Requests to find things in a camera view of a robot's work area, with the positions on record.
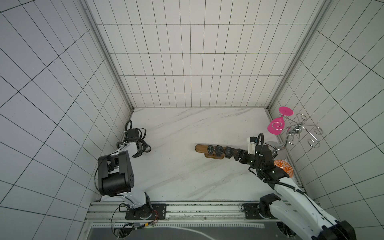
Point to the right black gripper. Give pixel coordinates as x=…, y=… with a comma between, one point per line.
x=244, y=156

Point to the black slim round watch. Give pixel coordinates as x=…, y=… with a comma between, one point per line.
x=210, y=149

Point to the brown wooden watch stand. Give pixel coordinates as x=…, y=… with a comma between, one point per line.
x=203, y=150

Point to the black round wrist watch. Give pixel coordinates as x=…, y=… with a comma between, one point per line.
x=219, y=151

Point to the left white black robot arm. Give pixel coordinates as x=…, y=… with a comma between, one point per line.
x=116, y=180

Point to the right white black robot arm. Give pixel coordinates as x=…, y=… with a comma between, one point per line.
x=289, y=203

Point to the pink plastic wine glass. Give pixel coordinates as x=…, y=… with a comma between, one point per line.
x=277, y=125

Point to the orange patterned plate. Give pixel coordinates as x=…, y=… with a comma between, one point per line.
x=285, y=166

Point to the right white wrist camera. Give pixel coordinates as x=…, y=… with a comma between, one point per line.
x=252, y=142

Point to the silver wire glass rack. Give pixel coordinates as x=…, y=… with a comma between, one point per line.
x=293, y=130

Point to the aluminium mounting rail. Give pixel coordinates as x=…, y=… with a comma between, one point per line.
x=115, y=213

